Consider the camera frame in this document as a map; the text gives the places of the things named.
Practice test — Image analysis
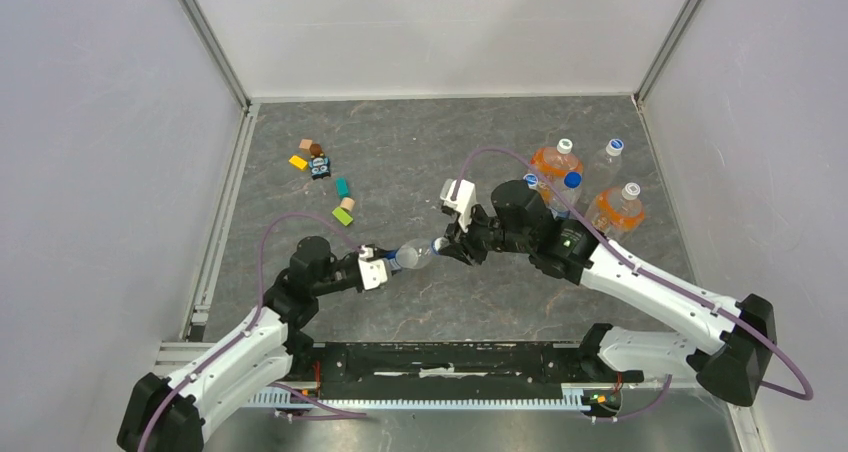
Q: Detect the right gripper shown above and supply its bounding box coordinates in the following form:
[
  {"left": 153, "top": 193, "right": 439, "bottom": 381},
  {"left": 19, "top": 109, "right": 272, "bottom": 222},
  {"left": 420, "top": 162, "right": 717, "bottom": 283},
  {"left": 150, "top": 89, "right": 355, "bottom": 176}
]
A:
[{"left": 437, "top": 203, "right": 532, "bottom": 267}]

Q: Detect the blue label bottle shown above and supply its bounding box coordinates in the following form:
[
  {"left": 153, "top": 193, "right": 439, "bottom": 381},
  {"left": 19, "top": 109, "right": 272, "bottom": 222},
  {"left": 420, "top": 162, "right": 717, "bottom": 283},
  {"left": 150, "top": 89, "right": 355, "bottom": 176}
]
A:
[{"left": 387, "top": 238, "right": 438, "bottom": 272}]

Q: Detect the white green bottle cap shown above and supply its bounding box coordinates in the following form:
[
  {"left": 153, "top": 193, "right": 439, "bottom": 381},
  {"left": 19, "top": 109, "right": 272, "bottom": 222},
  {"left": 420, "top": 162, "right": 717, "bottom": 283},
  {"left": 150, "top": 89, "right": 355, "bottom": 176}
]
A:
[{"left": 431, "top": 237, "right": 449, "bottom": 255}]

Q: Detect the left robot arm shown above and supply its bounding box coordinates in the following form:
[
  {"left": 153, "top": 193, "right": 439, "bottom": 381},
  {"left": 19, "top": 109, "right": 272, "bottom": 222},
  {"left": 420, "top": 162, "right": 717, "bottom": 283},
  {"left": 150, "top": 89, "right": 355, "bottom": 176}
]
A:
[{"left": 117, "top": 236, "right": 397, "bottom": 451}]

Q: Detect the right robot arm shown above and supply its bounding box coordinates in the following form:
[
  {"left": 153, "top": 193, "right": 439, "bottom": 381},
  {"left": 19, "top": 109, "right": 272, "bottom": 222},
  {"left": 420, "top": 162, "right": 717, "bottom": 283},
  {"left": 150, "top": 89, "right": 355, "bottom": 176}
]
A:
[{"left": 438, "top": 180, "right": 777, "bottom": 407}]

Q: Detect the blue cap pepsi bottle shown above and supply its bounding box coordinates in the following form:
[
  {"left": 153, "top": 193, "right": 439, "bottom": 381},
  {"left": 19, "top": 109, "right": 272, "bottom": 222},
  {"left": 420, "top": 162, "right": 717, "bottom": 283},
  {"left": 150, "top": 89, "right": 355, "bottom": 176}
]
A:
[{"left": 548, "top": 171, "right": 582, "bottom": 219}]

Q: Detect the orange bottle left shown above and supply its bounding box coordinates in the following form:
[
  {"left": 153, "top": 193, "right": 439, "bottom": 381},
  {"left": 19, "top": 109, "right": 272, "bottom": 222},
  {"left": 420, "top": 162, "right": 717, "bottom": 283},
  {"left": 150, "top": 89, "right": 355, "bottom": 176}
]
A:
[{"left": 527, "top": 138, "right": 584, "bottom": 205}]

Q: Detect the orange bottle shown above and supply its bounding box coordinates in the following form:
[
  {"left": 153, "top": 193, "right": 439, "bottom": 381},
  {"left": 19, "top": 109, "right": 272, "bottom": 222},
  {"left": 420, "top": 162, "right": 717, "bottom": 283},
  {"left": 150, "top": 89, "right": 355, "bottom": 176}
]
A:
[
  {"left": 587, "top": 182, "right": 645, "bottom": 242},
  {"left": 527, "top": 138, "right": 584, "bottom": 205}
]

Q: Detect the orange bottle right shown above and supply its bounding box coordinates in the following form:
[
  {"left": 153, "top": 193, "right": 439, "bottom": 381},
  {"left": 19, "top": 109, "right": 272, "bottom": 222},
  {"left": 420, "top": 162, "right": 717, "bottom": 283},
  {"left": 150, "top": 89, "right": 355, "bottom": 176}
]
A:
[{"left": 587, "top": 182, "right": 645, "bottom": 242}]

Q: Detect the clear bottle white cap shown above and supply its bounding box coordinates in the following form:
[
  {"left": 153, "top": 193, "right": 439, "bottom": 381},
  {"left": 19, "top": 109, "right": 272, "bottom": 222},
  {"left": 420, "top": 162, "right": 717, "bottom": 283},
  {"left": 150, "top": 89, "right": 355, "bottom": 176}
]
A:
[{"left": 583, "top": 138, "right": 624, "bottom": 199}]

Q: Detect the green block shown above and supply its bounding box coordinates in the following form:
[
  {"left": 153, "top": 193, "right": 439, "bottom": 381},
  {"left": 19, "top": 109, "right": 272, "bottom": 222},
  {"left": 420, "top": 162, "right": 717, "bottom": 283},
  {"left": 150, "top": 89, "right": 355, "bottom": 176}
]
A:
[{"left": 332, "top": 207, "right": 353, "bottom": 227}]

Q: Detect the tan cylinder block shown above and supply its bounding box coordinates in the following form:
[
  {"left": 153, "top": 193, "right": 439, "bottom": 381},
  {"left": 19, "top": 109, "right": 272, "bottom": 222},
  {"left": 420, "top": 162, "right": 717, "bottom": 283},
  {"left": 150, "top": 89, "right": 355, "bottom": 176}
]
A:
[{"left": 340, "top": 197, "right": 355, "bottom": 212}]

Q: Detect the teal block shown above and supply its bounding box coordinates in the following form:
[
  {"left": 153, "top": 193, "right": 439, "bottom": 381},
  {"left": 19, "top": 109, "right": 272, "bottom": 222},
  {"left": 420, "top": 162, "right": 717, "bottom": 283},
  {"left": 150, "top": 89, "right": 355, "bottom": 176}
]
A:
[{"left": 335, "top": 177, "right": 350, "bottom": 199}]

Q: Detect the yellow block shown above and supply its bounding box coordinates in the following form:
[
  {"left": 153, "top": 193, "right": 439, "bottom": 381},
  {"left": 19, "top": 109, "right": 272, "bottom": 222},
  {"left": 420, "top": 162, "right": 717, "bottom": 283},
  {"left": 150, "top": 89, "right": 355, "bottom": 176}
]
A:
[{"left": 289, "top": 155, "right": 309, "bottom": 171}]

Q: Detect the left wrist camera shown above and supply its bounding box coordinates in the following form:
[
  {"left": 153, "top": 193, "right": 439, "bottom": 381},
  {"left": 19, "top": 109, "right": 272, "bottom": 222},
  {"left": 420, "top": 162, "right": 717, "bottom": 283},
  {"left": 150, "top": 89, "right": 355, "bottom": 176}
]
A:
[{"left": 357, "top": 246, "right": 390, "bottom": 291}]

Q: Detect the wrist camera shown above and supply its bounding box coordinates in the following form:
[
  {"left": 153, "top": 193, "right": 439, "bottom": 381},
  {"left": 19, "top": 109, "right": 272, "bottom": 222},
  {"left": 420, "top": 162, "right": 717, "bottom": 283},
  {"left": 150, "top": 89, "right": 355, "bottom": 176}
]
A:
[
  {"left": 357, "top": 246, "right": 390, "bottom": 291},
  {"left": 439, "top": 179, "right": 478, "bottom": 232}
]

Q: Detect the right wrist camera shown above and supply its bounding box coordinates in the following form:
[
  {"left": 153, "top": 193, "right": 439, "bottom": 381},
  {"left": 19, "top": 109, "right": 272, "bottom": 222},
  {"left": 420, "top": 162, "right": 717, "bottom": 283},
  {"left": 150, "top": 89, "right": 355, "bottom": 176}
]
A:
[{"left": 439, "top": 179, "right": 478, "bottom": 232}]

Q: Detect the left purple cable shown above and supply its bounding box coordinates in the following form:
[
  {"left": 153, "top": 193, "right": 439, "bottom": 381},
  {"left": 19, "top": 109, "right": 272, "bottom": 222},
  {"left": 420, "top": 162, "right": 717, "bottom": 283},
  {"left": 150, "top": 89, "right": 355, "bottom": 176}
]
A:
[{"left": 135, "top": 211, "right": 374, "bottom": 452}]

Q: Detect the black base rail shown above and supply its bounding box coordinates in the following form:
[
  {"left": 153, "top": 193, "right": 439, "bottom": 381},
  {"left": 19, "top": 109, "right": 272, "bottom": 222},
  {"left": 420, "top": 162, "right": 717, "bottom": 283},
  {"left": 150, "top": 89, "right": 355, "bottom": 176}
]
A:
[{"left": 285, "top": 341, "right": 644, "bottom": 401}]

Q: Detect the white cable tray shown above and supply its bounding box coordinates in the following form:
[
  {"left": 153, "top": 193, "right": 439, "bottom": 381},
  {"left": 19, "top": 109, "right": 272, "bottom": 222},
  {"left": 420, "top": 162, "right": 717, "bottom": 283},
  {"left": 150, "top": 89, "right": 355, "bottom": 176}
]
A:
[{"left": 243, "top": 387, "right": 619, "bottom": 412}]

